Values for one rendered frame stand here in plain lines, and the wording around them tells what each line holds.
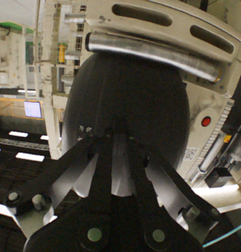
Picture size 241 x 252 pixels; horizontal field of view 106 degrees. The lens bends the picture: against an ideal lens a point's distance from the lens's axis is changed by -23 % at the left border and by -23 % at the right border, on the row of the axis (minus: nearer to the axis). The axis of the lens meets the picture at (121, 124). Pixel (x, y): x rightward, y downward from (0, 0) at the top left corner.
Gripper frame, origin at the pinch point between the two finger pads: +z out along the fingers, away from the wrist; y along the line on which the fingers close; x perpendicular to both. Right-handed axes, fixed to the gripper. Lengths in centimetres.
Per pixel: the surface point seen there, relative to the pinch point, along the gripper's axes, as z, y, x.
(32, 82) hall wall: 899, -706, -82
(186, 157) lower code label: 23.0, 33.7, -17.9
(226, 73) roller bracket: 9.6, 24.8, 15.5
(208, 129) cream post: 21.2, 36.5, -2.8
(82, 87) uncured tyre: 7.4, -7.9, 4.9
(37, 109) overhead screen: 333, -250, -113
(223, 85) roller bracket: 9.7, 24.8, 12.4
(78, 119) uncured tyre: 4.4, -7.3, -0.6
